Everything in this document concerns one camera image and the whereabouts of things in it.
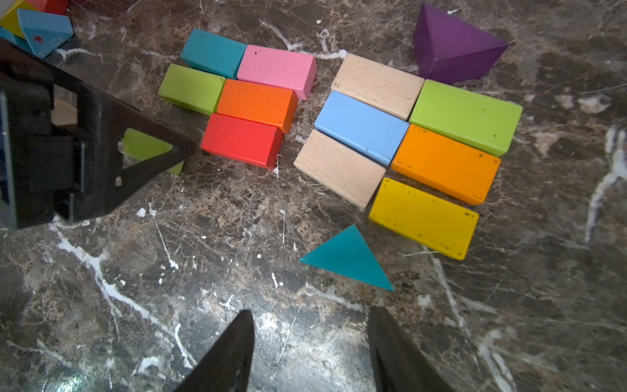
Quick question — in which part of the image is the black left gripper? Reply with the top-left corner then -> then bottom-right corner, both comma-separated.
1,39 -> 196,230

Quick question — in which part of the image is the teal rectangular block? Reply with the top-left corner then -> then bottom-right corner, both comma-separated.
181,29 -> 248,79
0,27 -> 32,53

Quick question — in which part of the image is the light blue triangular block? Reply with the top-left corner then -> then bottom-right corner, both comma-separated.
17,9 -> 74,59

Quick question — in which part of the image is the natural wood triangular block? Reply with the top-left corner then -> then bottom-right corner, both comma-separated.
51,98 -> 78,127

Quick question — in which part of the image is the natural wood rectangular block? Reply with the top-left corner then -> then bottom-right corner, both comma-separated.
331,54 -> 426,120

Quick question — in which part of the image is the green rectangular block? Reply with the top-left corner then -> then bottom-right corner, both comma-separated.
408,80 -> 523,157

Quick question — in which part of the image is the pink rectangular block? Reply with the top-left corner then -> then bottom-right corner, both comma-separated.
237,45 -> 318,101

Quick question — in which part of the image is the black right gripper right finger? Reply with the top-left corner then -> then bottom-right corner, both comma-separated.
367,306 -> 453,392

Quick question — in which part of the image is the yellow triangular block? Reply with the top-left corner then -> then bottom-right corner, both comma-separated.
1,0 -> 38,39

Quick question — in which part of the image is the orange rectangular block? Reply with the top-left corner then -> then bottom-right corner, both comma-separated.
390,125 -> 501,206

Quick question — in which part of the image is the lime green block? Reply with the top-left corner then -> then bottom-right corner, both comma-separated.
122,128 -> 173,161
158,64 -> 226,115

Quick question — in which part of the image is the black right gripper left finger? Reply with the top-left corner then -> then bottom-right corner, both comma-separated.
176,310 -> 255,392

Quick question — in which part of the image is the purple triangular block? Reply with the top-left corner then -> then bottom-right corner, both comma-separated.
413,3 -> 509,84

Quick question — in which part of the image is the teal triangular block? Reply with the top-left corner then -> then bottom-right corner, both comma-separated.
300,225 -> 394,292

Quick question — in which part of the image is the red rectangular block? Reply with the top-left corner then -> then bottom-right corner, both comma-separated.
26,0 -> 70,15
201,114 -> 283,170

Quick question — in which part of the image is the light blue rectangular block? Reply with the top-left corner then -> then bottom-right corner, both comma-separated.
314,91 -> 410,167

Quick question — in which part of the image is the yellow rectangular block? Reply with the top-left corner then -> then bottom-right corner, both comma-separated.
369,177 -> 479,261

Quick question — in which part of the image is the orange-red rectangular block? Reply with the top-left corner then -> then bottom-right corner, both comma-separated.
217,79 -> 298,134

